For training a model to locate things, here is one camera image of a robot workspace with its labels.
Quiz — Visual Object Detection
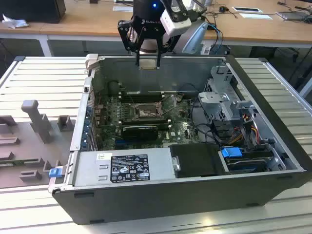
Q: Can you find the crumpled white paper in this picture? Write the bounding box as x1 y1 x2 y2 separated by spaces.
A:
1 13 30 30

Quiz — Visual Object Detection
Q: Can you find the black RAM slot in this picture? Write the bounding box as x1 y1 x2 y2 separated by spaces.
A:
121 122 171 130
120 91 163 98
120 96 164 103
120 117 169 124

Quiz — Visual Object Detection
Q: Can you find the light grey case latch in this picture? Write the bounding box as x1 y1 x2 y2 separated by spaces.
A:
84 54 99 74

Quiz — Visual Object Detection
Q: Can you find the metal drive cage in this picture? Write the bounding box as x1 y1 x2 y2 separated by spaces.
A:
196 65 259 127

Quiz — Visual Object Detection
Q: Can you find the silver shroud latch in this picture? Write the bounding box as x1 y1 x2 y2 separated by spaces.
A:
171 156 181 172

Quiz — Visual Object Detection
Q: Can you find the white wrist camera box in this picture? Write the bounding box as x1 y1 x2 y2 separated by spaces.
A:
159 3 193 38

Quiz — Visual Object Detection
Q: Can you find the silver power supply unit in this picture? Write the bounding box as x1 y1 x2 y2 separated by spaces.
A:
63 147 176 188

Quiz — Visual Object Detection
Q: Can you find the black plastic shroud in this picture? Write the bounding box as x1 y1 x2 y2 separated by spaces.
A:
168 143 232 178

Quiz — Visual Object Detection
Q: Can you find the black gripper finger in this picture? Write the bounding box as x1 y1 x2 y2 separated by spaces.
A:
156 30 181 69
118 20 143 67

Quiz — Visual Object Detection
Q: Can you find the green motherboard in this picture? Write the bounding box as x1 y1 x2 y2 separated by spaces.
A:
93 91 204 151

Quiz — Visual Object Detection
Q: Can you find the black wire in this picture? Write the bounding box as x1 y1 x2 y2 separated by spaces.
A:
189 97 221 144

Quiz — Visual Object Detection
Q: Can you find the silver CPU plate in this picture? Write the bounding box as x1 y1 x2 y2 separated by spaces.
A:
138 58 158 71

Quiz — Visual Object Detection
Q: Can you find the black open PC case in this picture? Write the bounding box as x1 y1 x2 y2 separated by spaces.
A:
47 54 312 226

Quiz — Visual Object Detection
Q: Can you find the silver desk cable port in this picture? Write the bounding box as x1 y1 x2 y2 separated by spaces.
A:
113 5 135 12
231 6 263 13

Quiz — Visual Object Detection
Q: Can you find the black computer box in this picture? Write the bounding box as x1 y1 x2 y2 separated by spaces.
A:
0 0 67 24

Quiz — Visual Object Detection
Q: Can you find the metal socket cover frame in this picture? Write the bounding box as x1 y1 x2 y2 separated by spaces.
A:
158 94 178 119

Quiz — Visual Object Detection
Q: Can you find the grey laptop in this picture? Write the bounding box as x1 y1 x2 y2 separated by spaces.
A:
275 11 310 22

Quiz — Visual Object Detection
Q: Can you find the white desk plate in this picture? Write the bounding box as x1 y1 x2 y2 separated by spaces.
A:
239 12 274 20

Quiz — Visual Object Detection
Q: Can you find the blue cable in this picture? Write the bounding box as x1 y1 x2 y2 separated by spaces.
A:
207 22 224 54

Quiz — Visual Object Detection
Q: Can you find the black graphics card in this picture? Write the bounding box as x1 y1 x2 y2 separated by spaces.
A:
121 125 159 142

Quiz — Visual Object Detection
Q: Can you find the wooden desk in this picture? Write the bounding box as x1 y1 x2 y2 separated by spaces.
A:
0 0 312 57

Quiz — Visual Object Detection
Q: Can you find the green RAM stick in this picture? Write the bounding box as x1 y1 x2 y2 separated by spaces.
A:
0 158 40 169

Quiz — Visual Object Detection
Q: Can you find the yellow wire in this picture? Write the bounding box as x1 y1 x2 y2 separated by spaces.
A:
251 123 259 146

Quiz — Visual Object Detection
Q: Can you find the grey parts rack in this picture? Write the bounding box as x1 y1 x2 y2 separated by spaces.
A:
0 99 77 190

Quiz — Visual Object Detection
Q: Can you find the hard disk in blue carrier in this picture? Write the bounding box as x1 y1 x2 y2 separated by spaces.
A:
220 146 268 175

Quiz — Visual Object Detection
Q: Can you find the pale blue teach pendant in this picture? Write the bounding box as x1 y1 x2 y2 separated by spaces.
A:
181 20 209 55

